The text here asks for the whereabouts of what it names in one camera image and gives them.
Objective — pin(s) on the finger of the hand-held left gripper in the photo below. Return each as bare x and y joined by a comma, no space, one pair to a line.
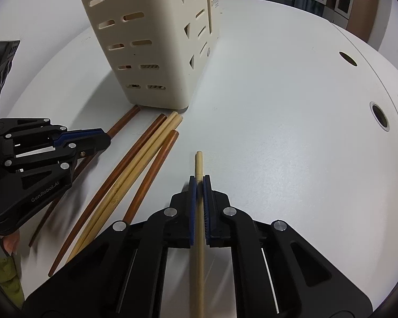
73,135
89,145

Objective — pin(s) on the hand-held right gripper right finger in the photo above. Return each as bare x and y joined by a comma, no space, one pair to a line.
206,205

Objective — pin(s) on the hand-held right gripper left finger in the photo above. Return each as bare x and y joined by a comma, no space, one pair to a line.
194,205

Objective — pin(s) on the light bamboo chopstick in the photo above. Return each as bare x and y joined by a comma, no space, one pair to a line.
199,165

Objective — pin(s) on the bunch of wooden chopsticks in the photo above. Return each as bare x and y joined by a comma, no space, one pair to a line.
164,127

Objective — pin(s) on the cream plastic utensil holder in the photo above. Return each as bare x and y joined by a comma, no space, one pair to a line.
165,23

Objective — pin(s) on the person's left hand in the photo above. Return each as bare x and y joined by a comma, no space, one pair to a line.
11,242

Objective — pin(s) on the person's green patterned clothing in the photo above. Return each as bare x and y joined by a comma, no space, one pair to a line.
3,271

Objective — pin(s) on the brown cabinet with glass doors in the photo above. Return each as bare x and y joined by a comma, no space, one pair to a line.
358,10

